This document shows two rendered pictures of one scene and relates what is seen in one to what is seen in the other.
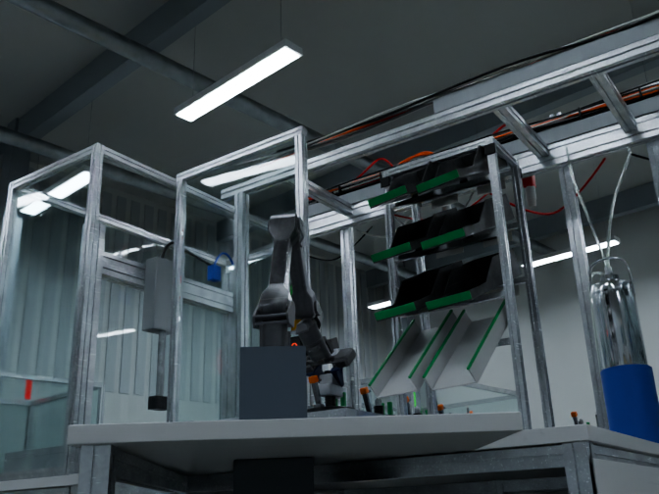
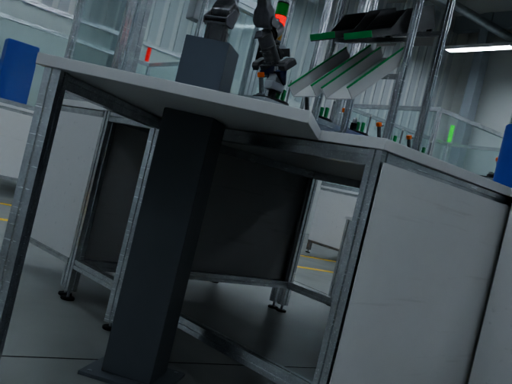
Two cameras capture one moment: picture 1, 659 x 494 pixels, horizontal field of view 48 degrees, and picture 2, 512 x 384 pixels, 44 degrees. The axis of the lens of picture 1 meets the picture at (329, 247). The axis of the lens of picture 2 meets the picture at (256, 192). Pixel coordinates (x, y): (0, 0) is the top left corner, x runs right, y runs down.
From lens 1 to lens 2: 59 cm
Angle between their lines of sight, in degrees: 24
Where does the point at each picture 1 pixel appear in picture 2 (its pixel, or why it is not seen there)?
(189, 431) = (104, 72)
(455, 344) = (361, 71)
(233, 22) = not seen: outside the picture
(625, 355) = not seen: outside the picture
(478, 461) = (320, 148)
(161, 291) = not seen: outside the picture
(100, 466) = (52, 81)
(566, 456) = (368, 157)
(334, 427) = (189, 91)
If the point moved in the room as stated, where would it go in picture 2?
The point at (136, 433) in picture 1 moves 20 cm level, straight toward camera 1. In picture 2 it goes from (74, 66) to (50, 49)
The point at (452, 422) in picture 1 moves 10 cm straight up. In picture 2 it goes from (264, 107) to (273, 65)
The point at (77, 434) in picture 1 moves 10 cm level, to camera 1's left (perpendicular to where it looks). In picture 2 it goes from (42, 59) to (8, 51)
